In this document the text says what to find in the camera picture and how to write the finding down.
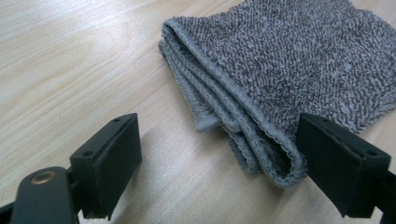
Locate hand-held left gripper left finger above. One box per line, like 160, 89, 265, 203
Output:
69, 112, 143, 220

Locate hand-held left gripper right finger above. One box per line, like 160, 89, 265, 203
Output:
295, 113, 392, 218

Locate grey terry cloth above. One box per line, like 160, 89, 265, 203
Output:
158, 0, 396, 189

